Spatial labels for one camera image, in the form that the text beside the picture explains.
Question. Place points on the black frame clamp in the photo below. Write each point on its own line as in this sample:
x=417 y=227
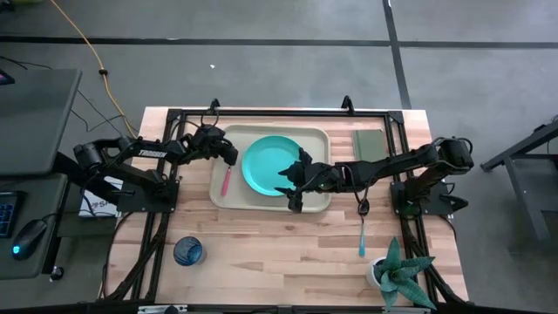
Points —
x=214 y=104
x=347 y=103

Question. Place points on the silver metal bracket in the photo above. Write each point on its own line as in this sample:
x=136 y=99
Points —
x=152 y=309
x=407 y=311

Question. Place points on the black computer mouse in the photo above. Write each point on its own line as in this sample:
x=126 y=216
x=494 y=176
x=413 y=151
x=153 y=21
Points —
x=28 y=240

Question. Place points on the black round knob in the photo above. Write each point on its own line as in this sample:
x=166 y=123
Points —
x=56 y=273

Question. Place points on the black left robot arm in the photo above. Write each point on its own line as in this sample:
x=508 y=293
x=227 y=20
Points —
x=148 y=152

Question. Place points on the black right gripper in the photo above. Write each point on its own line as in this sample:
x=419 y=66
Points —
x=320 y=179

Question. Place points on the olive green notebook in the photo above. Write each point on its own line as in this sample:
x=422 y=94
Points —
x=368 y=144

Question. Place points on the black backlit keyboard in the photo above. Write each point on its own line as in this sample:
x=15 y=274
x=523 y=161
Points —
x=6 y=213

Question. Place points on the dark grey desk top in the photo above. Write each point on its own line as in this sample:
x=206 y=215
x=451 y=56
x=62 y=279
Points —
x=35 y=122

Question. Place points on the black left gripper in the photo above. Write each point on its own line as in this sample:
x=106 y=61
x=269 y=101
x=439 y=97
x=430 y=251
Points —
x=208 y=138

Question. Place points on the white printed box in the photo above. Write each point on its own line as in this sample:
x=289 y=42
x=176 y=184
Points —
x=93 y=209

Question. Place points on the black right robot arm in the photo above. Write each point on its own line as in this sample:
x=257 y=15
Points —
x=392 y=165

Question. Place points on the blue translucent cup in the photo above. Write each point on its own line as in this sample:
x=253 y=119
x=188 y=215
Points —
x=188 y=251

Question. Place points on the teal round plate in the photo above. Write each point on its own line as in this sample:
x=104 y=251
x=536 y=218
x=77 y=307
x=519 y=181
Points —
x=263 y=165

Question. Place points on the green succulent in white pot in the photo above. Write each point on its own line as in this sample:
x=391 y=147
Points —
x=399 y=275

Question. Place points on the grey desk surface with mouse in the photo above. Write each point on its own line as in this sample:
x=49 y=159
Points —
x=35 y=200

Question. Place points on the black aluminium table frame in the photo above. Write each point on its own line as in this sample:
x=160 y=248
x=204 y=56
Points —
x=283 y=113

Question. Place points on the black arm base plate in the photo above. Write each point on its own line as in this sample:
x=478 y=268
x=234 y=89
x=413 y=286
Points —
x=148 y=205
x=436 y=205

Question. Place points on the beige plastic tray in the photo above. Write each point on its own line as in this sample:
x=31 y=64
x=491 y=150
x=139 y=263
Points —
x=270 y=205

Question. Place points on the small screen device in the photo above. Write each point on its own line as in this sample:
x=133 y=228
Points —
x=5 y=78

